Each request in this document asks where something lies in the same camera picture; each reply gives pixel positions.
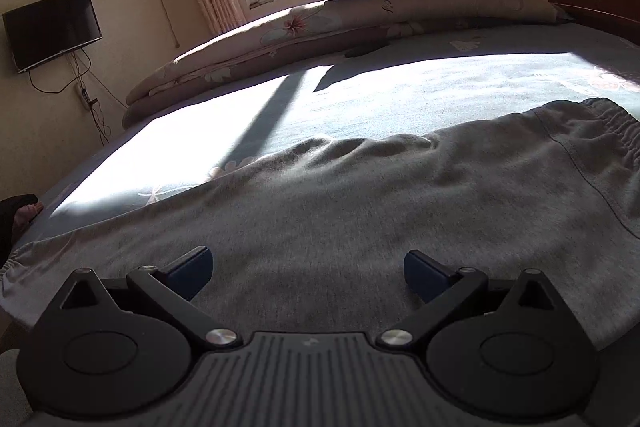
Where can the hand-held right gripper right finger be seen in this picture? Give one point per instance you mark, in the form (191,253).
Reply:
(422,276)

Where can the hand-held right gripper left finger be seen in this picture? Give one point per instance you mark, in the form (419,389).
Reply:
(192,272)

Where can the grey sweatpants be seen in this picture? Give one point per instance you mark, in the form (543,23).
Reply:
(350,217)

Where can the person's left hand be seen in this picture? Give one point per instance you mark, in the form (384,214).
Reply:
(15,212)

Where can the folded pink floral quilt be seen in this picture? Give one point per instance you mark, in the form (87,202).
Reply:
(250,37)

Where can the wall power strip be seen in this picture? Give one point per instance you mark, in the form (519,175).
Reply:
(86,97)

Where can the wall television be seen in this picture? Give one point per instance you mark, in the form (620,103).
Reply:
(50,29)

